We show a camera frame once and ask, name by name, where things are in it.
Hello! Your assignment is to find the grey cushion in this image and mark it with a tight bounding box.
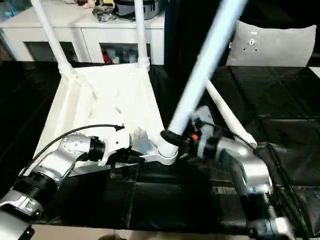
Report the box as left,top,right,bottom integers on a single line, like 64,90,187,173
226,20,317,68

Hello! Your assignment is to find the white cabinet with glass doors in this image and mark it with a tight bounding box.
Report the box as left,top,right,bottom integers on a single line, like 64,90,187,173
0,1,166,66

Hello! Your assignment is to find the black work mat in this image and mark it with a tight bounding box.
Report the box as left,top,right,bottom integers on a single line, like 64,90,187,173
0,60,320,236

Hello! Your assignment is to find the white plastic table top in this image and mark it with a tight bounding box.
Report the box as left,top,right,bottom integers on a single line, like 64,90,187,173
32,61,179,177

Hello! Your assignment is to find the dark gear on cabinet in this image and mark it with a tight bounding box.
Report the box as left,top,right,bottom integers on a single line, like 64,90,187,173
91,0,166,23

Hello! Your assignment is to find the white plastic table leg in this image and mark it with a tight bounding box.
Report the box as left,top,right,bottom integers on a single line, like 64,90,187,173
158,0,249,157
30,0,74,74
204,80,259,149
132,0,151,69

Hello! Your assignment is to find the black cabinet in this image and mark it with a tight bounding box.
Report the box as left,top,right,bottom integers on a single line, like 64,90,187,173
164,0,242,67

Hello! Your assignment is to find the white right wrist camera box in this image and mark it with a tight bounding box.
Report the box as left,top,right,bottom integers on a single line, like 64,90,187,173
191,105,217,132

